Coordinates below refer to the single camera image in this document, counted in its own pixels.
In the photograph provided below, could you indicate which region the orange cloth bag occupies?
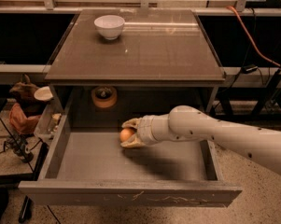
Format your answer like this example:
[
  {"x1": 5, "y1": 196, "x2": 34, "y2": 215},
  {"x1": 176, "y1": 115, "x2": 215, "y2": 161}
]
[{"x1": 9, "y1": 103, "x2": 40, "y2": 134}]

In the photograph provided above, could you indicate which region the clear plastic bin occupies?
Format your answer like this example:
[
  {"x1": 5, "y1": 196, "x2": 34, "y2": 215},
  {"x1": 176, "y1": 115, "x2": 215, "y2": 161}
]
[{"x1": 34, "y1": 104, "x2": 62, "y2": 143}]

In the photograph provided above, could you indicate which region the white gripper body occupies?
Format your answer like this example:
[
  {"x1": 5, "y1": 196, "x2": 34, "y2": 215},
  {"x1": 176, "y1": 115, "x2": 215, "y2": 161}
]
[{"x1": 137, "y1": 116, "x2": 159, "y2": 146}]

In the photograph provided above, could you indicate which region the open grey top drawer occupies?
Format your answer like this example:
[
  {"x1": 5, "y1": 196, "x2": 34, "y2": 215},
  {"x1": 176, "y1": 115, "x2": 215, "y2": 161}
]
[{"x1": 18, "y1": 89, "x2": 243, "y2": 208}]

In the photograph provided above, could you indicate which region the black cable bundle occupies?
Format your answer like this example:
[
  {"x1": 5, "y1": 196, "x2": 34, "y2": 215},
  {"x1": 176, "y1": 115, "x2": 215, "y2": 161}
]
[{"x1": 0, "y1": 109, "x2": 43, "y2": 164}]

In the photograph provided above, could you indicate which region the orange cable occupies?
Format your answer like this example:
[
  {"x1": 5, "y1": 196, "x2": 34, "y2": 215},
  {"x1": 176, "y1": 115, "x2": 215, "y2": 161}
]
[{"x1": 227, "y1": 6, "x2": 281, "y2": 68}]

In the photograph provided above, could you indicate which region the orange fruit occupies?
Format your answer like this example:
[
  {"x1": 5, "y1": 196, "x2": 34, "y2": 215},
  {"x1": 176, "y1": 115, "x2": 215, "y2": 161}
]
[{"x1": 119, "y1": 128, "x2": 134, "y2": 142}]

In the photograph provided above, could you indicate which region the small white dish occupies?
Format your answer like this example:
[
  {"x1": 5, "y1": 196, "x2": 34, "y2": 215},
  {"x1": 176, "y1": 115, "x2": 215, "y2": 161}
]
[{"x1": 34, "y1": 86, "x2": 53, "y2": 102}]

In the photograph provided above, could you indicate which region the brown stuffed toy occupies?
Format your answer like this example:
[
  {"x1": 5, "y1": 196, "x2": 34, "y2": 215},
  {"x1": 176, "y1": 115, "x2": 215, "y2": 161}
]
[{"x1": 9, "y1": 74, "x2": 42, "y2": 112}]

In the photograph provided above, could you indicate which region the orange tape roll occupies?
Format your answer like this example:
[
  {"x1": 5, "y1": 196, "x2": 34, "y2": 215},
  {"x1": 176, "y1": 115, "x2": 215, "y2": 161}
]
[{"x1": 91, "y1": 86, "x2": 118, "y2": 108}]

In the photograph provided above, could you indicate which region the white ceramic bowl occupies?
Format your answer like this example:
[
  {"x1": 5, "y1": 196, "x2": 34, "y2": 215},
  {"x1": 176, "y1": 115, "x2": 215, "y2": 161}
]
[{"x1": 94, "y1": 15, "x2": 125, "y2": 40}]

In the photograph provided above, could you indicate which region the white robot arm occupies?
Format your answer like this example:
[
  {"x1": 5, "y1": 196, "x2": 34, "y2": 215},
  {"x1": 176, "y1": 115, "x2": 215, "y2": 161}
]
[{"x1": 121, "y1": 105, "x2": 281, "y2": 175}]

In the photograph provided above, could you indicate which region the black power adapter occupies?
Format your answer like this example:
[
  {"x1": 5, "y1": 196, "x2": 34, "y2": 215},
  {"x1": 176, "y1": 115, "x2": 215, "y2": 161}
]
[{"x1": 241, "y1": 64, "x2": 258, "y2": 74}]

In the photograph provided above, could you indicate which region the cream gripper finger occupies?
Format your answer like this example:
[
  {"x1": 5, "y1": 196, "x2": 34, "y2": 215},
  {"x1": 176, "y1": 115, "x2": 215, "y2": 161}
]
[
  {"x1": 120, "y1": 134, "x2": 145, "y2": 148},
  {"x1": 121, "y1": 118, "x2": 141, "y2": 129}
]

